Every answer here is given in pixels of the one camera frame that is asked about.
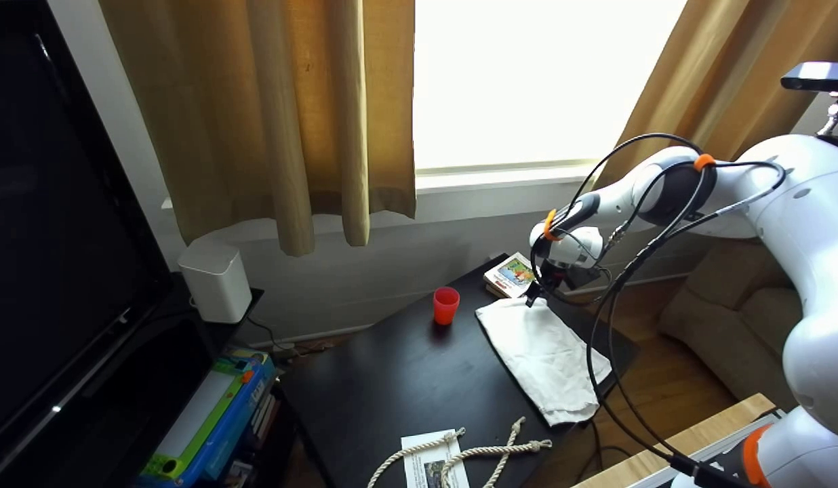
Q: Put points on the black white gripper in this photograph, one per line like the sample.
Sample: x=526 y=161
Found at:
x=564 y=261

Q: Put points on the white towel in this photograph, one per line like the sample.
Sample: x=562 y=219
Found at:
x=552 y=364

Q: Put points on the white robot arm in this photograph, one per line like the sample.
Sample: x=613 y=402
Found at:
x=782 y=197

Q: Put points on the illustrated children's book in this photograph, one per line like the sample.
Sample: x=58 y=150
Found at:
x=509 y=279

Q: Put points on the red plastic cup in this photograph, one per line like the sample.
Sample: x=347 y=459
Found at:
x=444 y=304

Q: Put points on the beige sofa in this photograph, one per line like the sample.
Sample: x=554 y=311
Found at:
x=736 y=313

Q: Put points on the tan curtain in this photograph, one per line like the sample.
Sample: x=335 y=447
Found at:
x=279 y=109

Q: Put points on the white speaker box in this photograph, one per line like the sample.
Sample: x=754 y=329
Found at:
x=214 y=280

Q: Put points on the stack of colourful books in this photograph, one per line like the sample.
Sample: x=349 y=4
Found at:
x=223 y=422

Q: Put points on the black television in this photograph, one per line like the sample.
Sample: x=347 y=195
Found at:
x=84 y=294

